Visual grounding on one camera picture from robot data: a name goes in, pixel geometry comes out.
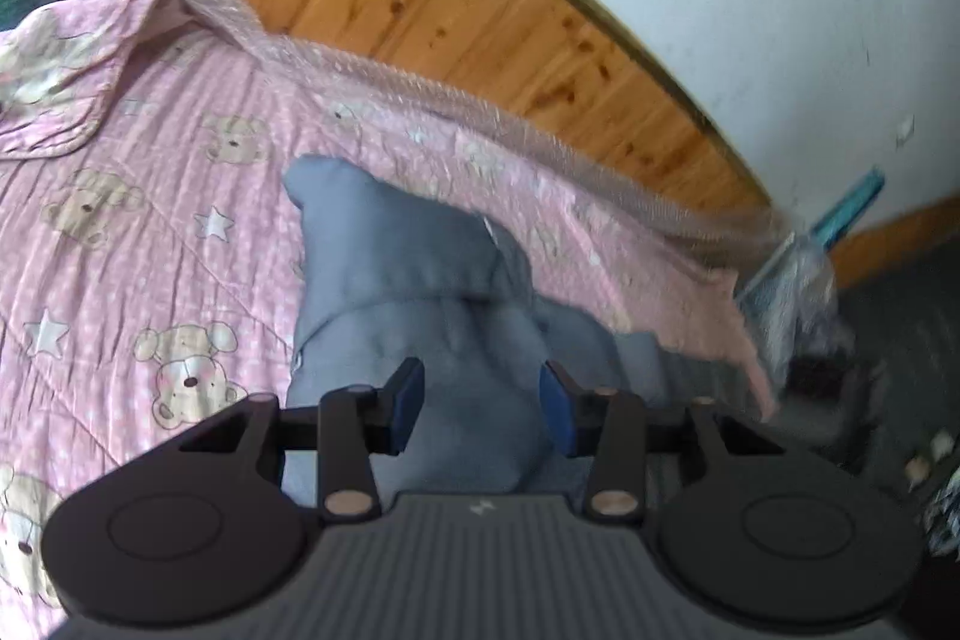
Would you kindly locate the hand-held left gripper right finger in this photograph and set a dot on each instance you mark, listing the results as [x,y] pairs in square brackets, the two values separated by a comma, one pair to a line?
[559,407]

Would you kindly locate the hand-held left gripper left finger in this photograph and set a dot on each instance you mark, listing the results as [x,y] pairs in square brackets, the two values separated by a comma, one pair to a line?
[405,404]

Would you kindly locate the grey pants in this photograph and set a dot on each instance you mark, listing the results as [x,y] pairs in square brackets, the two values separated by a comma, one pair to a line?
[420,280]

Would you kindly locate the clear bubble wrap sheet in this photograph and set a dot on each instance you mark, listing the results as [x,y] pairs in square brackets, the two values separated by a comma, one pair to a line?
[375,78]

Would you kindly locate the teal rolled mat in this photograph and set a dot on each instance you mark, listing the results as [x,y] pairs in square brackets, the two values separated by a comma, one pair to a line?
[847,209]

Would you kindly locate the pink bear-print blanket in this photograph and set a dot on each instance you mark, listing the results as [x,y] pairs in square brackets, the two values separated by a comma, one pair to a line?
[150,160]

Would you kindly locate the wooden wall panel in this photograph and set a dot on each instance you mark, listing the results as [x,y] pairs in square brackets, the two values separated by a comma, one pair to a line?
[892,239]

